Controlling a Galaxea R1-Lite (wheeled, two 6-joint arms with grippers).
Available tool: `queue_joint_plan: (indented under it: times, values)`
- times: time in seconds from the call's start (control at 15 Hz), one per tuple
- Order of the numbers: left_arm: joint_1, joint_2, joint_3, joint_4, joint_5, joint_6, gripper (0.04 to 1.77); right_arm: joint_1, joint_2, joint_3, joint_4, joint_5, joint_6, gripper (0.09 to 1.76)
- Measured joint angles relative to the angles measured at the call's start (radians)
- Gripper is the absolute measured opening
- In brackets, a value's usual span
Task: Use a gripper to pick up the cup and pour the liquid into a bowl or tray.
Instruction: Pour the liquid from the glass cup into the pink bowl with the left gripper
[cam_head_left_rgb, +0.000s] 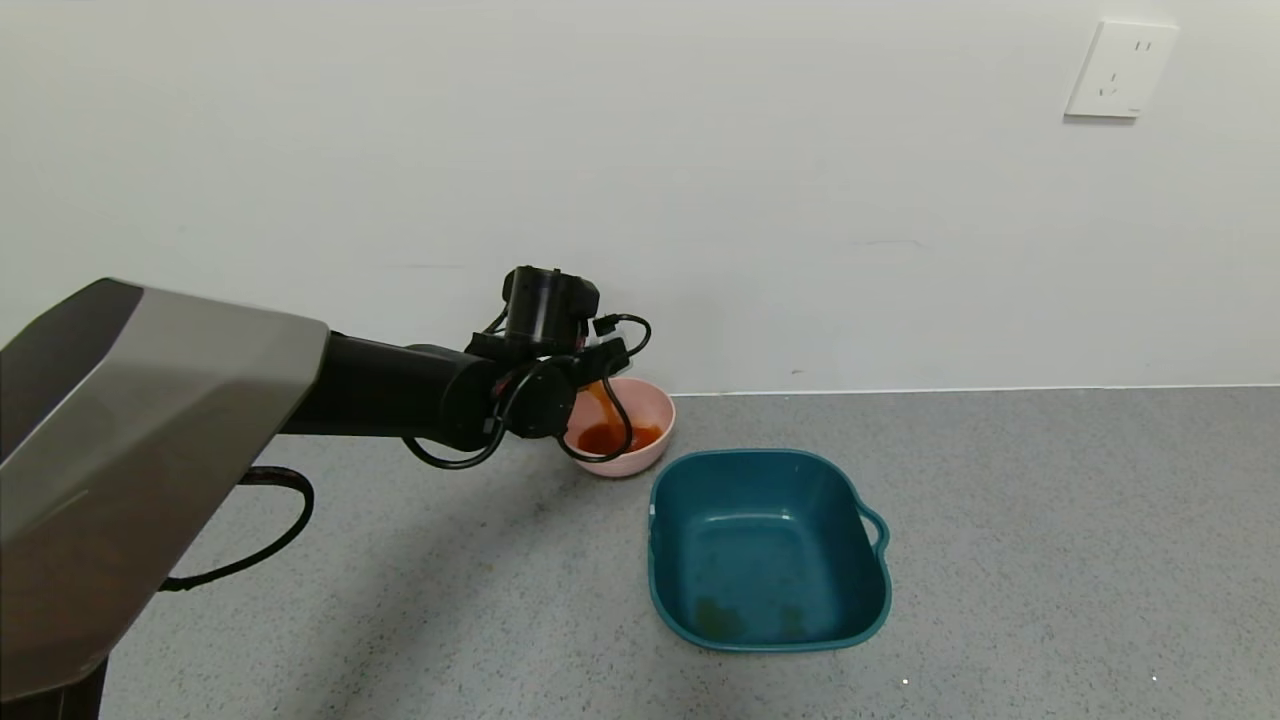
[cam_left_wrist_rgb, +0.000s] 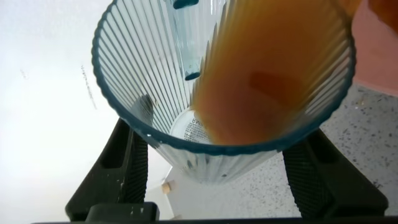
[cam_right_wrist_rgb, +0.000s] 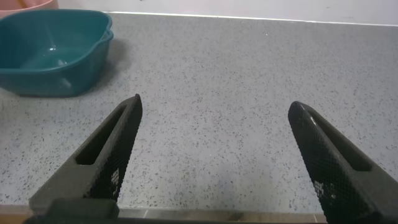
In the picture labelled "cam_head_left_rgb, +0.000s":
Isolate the orange-brown liquid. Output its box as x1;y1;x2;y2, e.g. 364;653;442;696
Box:
577;383;665;457

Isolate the teal plastic basin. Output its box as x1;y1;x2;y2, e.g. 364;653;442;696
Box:
647;448;893;654

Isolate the white wall socket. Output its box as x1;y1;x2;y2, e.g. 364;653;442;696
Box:
1062;20;1181;121

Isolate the pink ribbed bowl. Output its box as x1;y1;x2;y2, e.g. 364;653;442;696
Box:
555;377;677;479

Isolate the thin black camera cable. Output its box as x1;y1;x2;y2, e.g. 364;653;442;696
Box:
554;312;654;464

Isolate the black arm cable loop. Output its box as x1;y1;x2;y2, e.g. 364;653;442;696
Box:
402;358;513;472

